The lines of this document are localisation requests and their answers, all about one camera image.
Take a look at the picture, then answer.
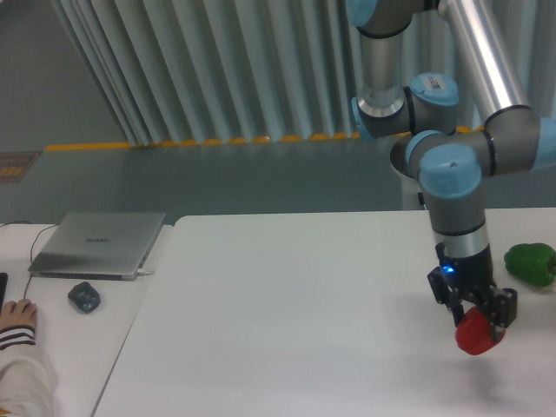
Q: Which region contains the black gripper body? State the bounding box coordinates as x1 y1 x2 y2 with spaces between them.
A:
427 243 496 304

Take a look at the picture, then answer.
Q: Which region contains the cream sleeved forearm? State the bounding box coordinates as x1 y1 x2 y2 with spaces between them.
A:
1 325 54 416

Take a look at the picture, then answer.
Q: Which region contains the red bell pepper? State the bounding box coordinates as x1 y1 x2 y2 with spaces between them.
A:
455 307 506 355

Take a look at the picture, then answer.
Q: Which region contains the black phone at edge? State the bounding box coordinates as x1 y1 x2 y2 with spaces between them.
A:
0 272 9 308

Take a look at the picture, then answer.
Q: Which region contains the silver closed laptop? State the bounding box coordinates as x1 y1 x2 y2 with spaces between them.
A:
29 212 165 281

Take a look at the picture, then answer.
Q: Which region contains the person's hand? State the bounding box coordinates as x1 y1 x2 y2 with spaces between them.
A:
0 299 37 331

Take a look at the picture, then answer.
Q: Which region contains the thin black mouse cable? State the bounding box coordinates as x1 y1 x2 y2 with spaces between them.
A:
0 222 60 301

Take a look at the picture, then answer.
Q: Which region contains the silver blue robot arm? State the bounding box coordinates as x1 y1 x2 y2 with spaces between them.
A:
346 1 555 354

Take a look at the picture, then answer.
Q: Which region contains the green bell pepper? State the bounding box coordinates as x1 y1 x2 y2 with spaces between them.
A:
504 242 555 288

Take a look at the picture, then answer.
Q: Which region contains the folding partition screen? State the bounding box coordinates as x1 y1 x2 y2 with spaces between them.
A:
50 0 556 147

